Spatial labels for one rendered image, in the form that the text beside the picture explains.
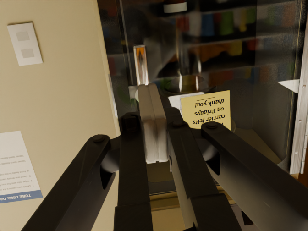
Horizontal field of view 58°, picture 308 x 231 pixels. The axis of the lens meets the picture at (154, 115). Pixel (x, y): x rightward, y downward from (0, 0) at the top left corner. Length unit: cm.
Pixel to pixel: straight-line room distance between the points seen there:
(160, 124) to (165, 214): 37
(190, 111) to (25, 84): 61
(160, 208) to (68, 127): 52
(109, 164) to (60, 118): 79
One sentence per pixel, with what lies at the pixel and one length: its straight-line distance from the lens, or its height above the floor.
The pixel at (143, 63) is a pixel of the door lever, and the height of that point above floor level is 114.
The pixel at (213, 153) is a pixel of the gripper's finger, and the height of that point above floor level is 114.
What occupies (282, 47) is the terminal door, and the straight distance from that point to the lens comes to 46.
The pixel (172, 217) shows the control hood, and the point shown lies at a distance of 52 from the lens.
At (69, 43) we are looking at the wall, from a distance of 86.
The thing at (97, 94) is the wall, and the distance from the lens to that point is 89.
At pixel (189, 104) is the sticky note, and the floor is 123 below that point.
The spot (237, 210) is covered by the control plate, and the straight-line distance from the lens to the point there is 53.
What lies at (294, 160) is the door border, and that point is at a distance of 55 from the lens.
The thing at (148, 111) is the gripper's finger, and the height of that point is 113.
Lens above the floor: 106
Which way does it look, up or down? 24 degrees up
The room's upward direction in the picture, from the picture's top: 173 degrees clockwise
